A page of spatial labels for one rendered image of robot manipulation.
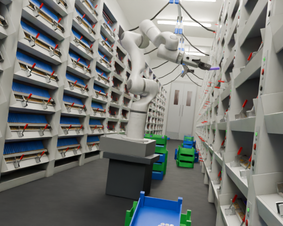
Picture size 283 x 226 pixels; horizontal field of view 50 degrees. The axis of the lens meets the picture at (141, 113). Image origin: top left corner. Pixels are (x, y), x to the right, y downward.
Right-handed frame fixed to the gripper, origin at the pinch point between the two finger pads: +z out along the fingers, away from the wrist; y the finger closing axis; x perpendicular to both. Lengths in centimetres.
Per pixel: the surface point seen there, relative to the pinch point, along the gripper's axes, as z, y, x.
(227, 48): 7.4, 33.2, -23.5
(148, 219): 1, -48, 83
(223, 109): 20.4, 33.2, 17.7
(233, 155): 27, -37, 43
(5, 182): -86, -18, 108
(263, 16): 14, -66, -12
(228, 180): 30, -37, 54
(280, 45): 17, -112, 12
